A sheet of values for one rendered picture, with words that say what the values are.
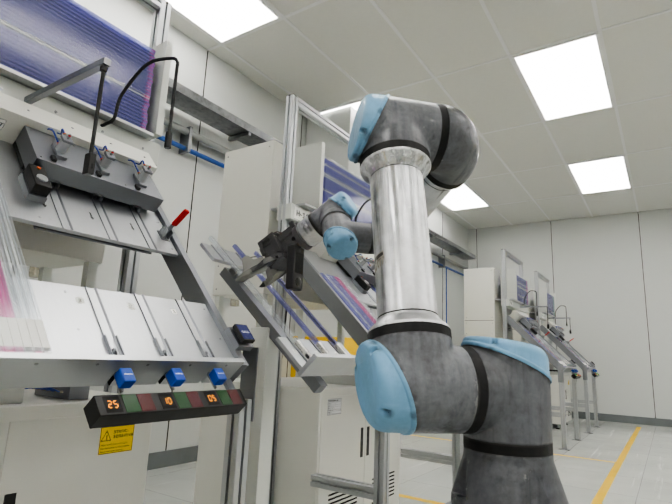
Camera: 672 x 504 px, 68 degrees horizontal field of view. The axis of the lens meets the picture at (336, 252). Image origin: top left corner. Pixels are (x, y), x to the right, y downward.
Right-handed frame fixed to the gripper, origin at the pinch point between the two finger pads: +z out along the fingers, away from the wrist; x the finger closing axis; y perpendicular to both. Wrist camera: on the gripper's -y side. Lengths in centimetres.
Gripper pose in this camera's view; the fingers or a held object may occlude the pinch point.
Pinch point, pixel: (251, 284)
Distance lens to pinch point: 136.4
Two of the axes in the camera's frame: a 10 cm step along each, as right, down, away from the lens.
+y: -4.4, -8.0, 4.1
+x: -4.5, -2.0, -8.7
